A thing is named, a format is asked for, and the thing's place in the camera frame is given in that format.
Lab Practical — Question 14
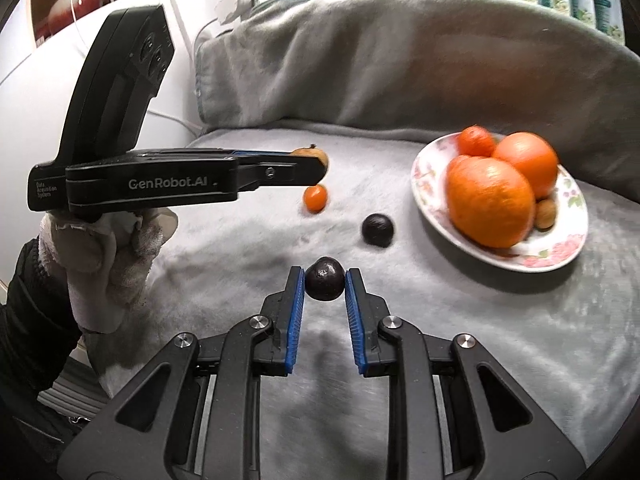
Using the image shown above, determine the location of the person's left hand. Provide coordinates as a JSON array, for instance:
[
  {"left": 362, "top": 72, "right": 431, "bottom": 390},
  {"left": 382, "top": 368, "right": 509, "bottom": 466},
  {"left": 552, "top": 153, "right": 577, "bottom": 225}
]
[{"left": 40, "top": 206, "right": 178, "bottom": 333}]

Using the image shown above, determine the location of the red wall picture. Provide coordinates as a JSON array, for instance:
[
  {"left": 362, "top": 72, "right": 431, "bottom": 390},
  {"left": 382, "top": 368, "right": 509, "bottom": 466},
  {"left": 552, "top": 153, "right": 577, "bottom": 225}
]
[{"left": 30, "top": 0, "right": 151, "bottom": 48}]

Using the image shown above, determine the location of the white charger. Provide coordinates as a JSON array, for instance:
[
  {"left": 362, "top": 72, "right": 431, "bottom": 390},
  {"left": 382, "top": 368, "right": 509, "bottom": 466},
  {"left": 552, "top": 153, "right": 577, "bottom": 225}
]
[{"left": 215, "top": 0, "right": 251, "bottom": 23}]

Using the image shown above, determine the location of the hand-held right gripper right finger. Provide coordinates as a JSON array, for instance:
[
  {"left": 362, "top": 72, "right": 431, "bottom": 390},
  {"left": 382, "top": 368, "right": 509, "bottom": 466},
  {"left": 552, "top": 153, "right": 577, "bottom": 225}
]
[{"left": 344, "top": 267, "right": 588, "bottom": 480}]

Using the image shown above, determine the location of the small orange kumquat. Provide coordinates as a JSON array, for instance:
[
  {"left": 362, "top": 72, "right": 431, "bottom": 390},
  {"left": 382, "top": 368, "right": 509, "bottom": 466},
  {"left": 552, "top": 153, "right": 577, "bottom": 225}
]
[{"left": 303, "top": 184, "right": 329, "bottom": 213}]

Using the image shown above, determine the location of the white cable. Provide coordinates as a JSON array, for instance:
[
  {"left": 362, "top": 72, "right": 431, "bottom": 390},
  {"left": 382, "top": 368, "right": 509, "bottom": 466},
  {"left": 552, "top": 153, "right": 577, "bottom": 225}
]
[{"left": 147, "top": 20, "right": 223, "bottom": 136}]

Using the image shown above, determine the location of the dark round fruit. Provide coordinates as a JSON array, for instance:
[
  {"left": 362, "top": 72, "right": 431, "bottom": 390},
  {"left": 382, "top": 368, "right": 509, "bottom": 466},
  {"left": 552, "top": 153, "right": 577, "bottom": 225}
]
[
  {"left": 362, "top": 213, "right": 395, "bottom": 248},
  {"left": 305, "top": 256, "right": 346, "bottom": 302}
]

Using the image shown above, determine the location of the floral white plate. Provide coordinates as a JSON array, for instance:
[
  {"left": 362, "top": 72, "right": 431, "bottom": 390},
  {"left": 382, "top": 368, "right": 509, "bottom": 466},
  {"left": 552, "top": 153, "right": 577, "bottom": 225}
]
[{"left": 411, "top": 132, "right": 589, "bottom": 273}]

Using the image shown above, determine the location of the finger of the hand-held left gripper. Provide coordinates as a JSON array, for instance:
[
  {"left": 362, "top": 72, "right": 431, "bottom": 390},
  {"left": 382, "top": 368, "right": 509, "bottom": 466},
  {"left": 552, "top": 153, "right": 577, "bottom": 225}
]
[{"left": 232, "top": 147, "right": 326, "bottom": 193}]

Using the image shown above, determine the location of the grey pillow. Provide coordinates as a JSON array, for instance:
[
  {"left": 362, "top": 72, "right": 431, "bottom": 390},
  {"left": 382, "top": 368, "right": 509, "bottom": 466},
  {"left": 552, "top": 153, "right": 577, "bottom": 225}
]
[{"left": 197, "top": 0, "right": 640, "bottom": 186}]

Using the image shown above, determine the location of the grey fleece blanket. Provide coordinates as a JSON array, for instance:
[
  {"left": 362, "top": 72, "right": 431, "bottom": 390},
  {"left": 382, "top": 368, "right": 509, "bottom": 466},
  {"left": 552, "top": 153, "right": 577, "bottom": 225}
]
[{"left": 100, "top": 120, "right": 640, "bottom": 480}]

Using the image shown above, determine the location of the small brown fruit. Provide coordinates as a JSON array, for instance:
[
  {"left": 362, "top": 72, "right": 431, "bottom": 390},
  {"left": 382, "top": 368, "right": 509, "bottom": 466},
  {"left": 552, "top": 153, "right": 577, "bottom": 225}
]
[
  {"left": 534, "top": 197, "right": 558, "bottom": 231},
  {"left": 291, "top": 145, "right": 330, "bottom": 181}
]

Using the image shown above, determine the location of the large orange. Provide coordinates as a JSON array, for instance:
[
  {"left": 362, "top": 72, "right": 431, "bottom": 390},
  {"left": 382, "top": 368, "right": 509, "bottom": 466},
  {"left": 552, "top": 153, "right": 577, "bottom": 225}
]
[{"left": 446, "top": 156, "right": 536, "bottom": 248}]

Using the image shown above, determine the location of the mandarin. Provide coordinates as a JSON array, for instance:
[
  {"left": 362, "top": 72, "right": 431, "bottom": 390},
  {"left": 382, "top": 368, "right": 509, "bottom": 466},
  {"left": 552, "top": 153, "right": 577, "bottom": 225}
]
[
  {"left": 492, "top": 131, "right": 559, "bottom": 200},
  {"left": 459, "top": 126, "right": 496, "bottom": 158}
]

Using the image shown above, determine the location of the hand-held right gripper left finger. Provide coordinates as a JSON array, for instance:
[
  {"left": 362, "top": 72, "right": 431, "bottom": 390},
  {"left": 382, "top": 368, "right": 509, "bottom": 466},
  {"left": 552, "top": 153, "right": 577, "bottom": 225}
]
[{"left": 57, "top": 265, "right": 307, "bottom": 480}]

